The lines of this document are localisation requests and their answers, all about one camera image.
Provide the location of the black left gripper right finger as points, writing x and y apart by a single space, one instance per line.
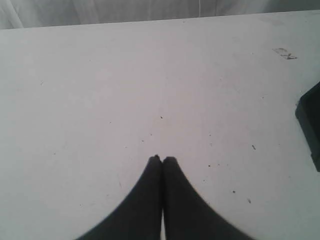
186 215

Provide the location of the white backdrop curtain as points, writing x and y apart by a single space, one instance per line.
16 14

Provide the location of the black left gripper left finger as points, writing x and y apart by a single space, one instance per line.
139 215

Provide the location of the black metal shelf rack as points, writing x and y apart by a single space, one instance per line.
308 115

